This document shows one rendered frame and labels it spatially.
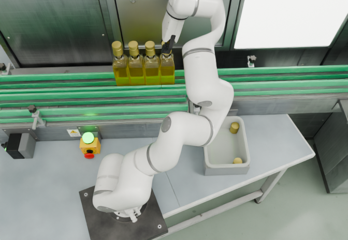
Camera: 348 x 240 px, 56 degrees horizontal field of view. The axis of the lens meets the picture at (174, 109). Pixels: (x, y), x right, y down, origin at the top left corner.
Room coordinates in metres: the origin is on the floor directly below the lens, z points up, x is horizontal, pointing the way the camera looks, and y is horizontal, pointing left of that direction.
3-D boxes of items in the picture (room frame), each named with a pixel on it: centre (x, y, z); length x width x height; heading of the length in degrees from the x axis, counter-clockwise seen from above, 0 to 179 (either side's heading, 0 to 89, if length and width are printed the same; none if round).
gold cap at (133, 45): (0.80, 0.14, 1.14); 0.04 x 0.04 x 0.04
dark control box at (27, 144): (0.59, 0.62, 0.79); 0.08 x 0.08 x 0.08; 2
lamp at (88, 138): (0.60, 0.34, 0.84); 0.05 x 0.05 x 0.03
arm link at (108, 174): (0.37, 0.18, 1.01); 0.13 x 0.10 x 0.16; 176
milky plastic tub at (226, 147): (0.59, -0.20, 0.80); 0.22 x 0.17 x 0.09; 2
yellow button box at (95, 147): (0.60, 0.34, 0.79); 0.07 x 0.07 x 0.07; 2
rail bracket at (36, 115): (0.61, 0.51, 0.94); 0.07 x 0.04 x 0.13; 2
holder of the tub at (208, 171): (0.62, -0.20, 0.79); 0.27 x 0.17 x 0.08; 2
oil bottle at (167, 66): (0.81, 0.03, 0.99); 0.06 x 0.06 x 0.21; 2
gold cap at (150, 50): (0.80, 0.08, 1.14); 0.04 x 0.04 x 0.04
